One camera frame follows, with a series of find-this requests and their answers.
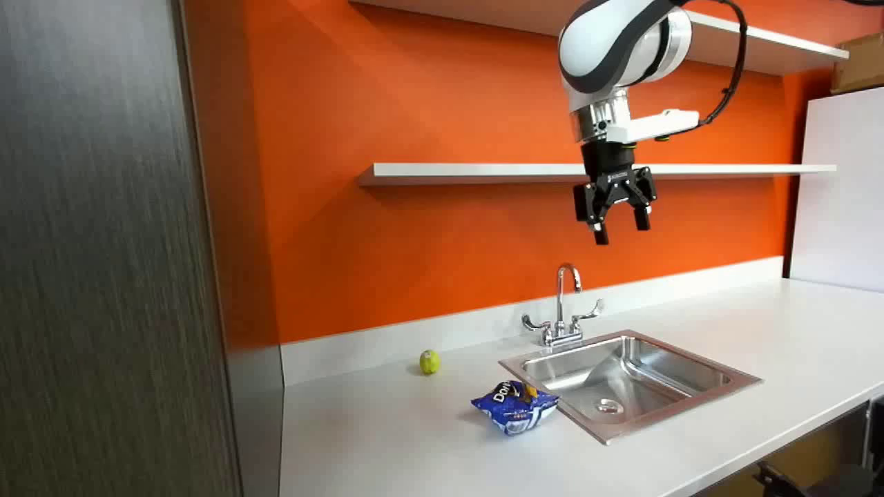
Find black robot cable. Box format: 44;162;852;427
656;0;750;142

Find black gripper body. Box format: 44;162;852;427
571;141;658;221

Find white appliance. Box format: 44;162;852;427
791;87;884;290

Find chrome faucet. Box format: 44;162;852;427
522;261;606;345

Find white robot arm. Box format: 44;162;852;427
559;0;700;246

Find blue chip packet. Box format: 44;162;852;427
473;381;559;437

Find lower white wall shelf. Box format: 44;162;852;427
357;160;839;189

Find white wall shelf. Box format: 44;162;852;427
355;0;849;75
357;160;839;189

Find dark wood cabinet panel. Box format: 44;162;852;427
0;0;244;497

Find stainless steel sink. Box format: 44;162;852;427
502;327;756;445

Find yellow-green ball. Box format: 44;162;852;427
419;350;442;374

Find upper white wall shelf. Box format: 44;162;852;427
355;0;849;75

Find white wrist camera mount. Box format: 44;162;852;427
606;107;700;142

